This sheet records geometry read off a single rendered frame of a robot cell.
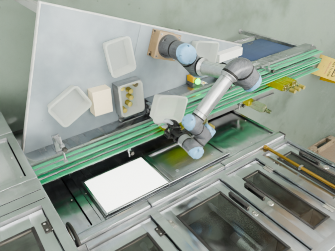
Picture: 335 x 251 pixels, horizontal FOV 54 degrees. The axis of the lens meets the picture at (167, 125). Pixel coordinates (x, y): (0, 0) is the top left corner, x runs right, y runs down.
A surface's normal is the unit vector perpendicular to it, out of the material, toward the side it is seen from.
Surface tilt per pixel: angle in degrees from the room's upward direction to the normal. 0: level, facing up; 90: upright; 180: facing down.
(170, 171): 90
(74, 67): 0
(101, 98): 0
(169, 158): 90
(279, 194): 90
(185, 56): 9
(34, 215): 90
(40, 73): 0
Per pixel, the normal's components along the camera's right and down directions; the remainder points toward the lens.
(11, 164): -0.05, -0.85
